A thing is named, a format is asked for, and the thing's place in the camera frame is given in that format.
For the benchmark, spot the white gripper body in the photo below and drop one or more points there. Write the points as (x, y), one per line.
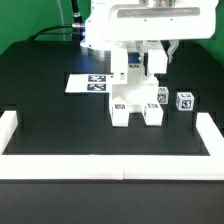
(138, 20)

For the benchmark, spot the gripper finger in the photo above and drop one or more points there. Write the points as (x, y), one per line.
(141, 50)
(173, 45)

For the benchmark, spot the white chair back frame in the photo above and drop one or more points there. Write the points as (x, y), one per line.
(133, 60)

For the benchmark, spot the white chair seat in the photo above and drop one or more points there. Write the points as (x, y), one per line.
(134, 88)

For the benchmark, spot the small white marker cube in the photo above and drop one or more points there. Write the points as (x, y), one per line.
(163, 95)

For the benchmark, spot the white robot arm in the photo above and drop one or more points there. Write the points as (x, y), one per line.
(94, 27)

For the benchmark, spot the right white marker cube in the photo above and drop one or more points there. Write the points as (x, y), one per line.
(185, 101)

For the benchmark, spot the white marker sheet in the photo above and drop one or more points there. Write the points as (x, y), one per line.
(88, 83)

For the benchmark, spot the white U-shaped fence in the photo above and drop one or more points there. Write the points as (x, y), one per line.
(121, 167)

